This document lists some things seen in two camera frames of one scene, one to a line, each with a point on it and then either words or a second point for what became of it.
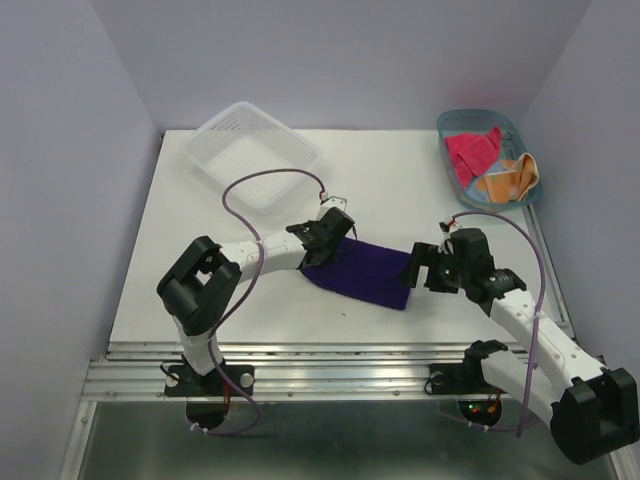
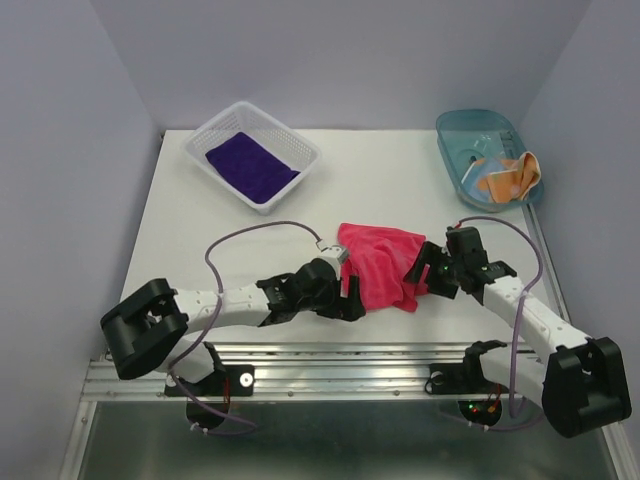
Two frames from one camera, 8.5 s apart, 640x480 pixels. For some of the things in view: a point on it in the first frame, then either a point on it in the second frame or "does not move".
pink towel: x=473 y=152 -> x=382 y=259
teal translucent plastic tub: x=473 y=121 does not move
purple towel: x=367 y=272 -> x=256 y=170
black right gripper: x=424 y=255 does not move
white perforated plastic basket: x=244 y=137 does not move
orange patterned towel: x=512 y=181 does not move
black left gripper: x=330 y=256 -> x=341 y=307
